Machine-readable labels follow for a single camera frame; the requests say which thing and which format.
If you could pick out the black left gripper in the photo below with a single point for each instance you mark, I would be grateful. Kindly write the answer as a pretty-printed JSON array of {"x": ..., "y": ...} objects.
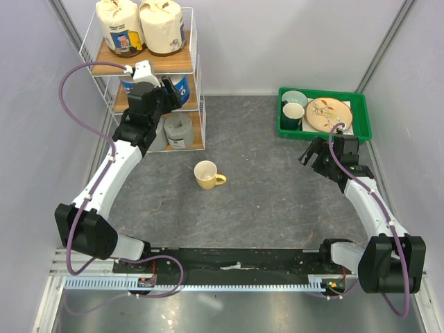
[{"x": 172, "y": 100}]

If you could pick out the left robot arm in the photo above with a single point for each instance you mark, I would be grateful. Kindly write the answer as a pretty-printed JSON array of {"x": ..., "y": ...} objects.
[{"x": 83, "y": 225}]

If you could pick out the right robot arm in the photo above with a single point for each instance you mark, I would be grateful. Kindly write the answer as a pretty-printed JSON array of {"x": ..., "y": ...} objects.
[{"x": 393, "y": 260}]

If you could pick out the white wire three-tier shelf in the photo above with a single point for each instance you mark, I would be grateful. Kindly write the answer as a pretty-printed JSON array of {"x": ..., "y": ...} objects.
[{"x": 185, "y": 62}]

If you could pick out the dark green white cup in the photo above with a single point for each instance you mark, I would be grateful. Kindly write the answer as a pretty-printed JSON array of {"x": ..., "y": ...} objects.
[{"x": 292, "y": 114}]

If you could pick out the grey paper roll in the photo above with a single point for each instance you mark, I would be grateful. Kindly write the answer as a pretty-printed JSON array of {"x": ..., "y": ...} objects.
[
  {"x": 179, "y": 131},
  {"x": 160, "y": 142}
]

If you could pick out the green plastic tray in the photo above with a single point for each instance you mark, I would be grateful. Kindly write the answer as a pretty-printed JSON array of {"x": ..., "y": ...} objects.
[{"x": 360, "y": 127}]

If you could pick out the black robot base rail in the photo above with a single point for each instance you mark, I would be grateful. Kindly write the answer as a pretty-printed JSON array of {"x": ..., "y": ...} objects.
[{"x": 249, "y": 265}]

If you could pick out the grey slotted cable duct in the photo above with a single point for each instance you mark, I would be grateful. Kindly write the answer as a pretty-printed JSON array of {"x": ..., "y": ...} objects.
[{"x": 121, "y": 283}]

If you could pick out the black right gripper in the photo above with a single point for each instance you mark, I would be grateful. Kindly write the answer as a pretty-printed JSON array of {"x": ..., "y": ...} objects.
[{"x": 320, "y": 146}]

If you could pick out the light green bowl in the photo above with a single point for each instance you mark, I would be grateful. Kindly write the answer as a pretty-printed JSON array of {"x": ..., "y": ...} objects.
[{"x": 293, "y": 96}]

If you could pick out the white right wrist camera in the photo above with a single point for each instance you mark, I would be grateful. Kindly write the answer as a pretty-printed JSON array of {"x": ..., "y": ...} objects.
[{"x": 342, "y": 130}]

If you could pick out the beige paper roll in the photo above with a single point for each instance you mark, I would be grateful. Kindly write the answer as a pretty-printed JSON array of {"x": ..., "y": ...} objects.
[
  {"x": 121, "y": 27},
  {"x": 163, "y": 26}
]

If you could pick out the white blue paper roll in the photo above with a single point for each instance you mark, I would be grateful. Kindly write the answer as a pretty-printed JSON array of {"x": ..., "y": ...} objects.
[
  {"x": 127, "y": 83},
  {"x": 180, "y": 82}
]

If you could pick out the orange floral plate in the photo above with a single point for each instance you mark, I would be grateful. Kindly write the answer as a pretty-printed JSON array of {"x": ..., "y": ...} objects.
[{"x": 326, "y": 111}]

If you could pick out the yellow ceramic mug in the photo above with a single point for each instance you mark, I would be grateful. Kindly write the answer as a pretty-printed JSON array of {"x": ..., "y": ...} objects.
[{"x": 207, "y": 176}]

